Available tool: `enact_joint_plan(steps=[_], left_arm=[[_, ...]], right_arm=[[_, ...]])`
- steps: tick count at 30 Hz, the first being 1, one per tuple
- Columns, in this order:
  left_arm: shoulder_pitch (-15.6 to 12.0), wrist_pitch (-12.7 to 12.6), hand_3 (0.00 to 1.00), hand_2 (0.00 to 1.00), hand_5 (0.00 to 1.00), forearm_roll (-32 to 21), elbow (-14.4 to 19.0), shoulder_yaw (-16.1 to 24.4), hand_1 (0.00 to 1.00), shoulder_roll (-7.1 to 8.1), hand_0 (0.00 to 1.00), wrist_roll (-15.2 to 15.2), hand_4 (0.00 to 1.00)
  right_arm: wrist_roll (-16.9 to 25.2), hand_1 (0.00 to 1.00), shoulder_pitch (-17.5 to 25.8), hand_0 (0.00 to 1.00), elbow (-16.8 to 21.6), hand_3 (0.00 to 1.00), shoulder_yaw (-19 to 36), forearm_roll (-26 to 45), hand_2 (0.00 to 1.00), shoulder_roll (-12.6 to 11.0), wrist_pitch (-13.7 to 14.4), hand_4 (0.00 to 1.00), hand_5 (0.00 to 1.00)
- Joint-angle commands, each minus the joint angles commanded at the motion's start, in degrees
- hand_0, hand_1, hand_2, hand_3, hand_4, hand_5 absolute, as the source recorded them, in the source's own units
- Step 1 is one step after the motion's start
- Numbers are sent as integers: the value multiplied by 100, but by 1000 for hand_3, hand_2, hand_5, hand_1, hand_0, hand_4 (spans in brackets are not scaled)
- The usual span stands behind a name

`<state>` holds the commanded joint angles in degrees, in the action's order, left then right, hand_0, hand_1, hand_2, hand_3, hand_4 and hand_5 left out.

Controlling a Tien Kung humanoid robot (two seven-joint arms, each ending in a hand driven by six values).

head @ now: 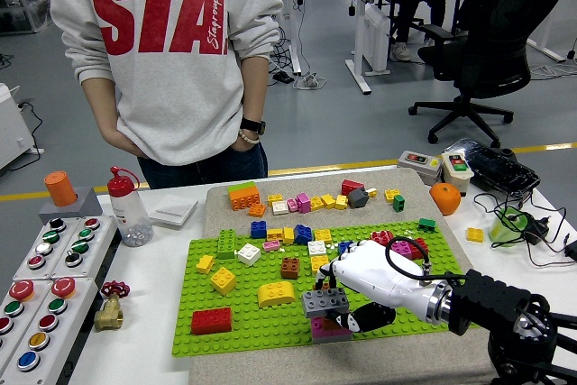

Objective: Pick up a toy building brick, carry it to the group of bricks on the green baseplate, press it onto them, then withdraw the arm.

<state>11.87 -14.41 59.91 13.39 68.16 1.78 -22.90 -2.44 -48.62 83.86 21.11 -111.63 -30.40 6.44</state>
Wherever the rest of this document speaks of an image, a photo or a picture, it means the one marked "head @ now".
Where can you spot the clear plastic crate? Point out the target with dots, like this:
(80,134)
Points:
(24,8)

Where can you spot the standing person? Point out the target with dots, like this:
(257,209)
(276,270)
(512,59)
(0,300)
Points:
(171,96)

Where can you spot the clear bottle red cap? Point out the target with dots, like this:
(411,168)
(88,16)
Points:
(128,213)

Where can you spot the brass valve red handwheel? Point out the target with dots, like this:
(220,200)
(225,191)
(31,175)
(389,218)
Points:
(108,315)

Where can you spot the black power strip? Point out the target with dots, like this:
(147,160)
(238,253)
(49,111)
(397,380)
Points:
(284,77)

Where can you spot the blue square brick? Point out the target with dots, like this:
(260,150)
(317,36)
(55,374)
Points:
(302,234)
(345,247)
(258,229)

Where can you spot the black power adapter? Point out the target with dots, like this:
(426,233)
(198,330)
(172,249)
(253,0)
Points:
(536,228)

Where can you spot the black connector block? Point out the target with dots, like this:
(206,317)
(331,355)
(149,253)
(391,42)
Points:
(572,251)

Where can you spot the grey four-button box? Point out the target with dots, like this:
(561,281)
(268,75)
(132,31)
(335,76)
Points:
(85,234)
(50,236)

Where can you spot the pink flat brick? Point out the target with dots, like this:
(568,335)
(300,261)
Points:
(271,246)

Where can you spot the black handheld controller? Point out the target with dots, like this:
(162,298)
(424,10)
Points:
(496,168)

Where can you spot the green small brick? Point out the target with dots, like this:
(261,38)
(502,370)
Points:
(398,204)

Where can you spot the seated person dark trousers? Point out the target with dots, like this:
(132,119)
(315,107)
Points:
(408,20)

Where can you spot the white computer tower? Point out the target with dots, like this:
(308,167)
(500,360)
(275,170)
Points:
(375,42)

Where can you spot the black wristwatch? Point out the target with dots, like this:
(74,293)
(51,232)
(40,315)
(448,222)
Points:
(252,125)

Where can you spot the lime green flat brick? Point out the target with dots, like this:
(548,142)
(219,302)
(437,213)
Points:
(241,187)

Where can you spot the lime green tall brick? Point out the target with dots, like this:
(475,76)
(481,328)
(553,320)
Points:
(226,245)

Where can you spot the white cabinet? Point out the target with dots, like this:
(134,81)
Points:
(11,132)

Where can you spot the grey flat base brick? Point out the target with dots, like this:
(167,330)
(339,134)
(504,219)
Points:
(331,339)

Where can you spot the brown square brick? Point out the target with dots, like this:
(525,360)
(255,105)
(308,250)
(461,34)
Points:
(329,324)
(290,268)

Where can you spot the person's left forearm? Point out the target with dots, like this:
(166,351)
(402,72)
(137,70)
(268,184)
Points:
(254,92)

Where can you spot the grey square block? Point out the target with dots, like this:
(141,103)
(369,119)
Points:
(85,207)

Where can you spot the green translucent cup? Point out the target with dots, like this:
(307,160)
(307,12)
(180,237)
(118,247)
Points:
(505,234)

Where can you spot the grey-brown foam mat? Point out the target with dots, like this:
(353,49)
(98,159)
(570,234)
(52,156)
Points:
(252,369)

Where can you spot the red long brick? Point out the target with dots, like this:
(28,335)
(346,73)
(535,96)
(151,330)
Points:
(211,321)

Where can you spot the yellow arch brick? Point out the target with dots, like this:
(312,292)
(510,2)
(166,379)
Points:
(276,294)

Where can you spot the white floor adapter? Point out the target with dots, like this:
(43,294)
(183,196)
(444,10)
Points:
(310,83)

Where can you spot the grey two-button switch box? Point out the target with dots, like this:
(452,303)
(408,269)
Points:
(419,171)

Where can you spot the magenta wide brick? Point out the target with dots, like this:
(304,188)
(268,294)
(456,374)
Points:
(317,328)

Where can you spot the magenta square brick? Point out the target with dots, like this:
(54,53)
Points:
(303,203)
(402,250)

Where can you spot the pink small brick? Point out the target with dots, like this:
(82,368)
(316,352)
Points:
(293,205)

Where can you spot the orange large brick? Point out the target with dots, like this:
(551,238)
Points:
(243,200)

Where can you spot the white square brick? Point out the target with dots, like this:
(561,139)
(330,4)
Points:
(280,208)
(317,247)
(249,254)

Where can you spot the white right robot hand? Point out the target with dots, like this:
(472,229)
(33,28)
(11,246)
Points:
(374,277)

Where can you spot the dark grey sloped brick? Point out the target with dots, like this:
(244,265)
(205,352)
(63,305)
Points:
(358,198)

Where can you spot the white desk leg frame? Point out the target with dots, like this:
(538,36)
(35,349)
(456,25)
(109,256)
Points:
(547,50)

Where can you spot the white wall switch plate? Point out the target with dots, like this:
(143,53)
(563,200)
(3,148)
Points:
(173,213)

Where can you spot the orange cylinder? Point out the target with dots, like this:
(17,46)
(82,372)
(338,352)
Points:
(61,189)

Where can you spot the light grey long brick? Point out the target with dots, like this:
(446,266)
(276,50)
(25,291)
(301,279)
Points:
(324,301)

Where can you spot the orange fruit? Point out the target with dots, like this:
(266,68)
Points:
(445,200)

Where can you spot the small yellow white piece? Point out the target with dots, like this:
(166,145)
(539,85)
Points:
(372,192)

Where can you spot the dark green brick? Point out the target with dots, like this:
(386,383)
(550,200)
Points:
(426,224)

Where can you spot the yellow small brick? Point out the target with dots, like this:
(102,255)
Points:
(205,264)

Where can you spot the white red-green switch box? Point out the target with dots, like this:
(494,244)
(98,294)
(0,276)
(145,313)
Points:
(457,177)

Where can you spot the black office chair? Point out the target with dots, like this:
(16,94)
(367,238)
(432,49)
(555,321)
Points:
(496,42)

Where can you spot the green studded baseplate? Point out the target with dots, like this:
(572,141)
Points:
(270,335)

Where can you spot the yellow square brick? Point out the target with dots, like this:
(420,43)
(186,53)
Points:
(341,202)
(316,203)
(317,263)
(391,195)
(275,199)
(223,280)
(474,235)
(328,201)
(274,235)
(323,235)
(288,235)

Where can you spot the orange small brick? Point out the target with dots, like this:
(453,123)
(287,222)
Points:
(257,210)

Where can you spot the person's right forearm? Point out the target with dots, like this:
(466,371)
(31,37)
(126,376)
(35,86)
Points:
(101,110)

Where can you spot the grey box red mushroom button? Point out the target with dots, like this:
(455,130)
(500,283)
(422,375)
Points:
(21,290)
(63,288)

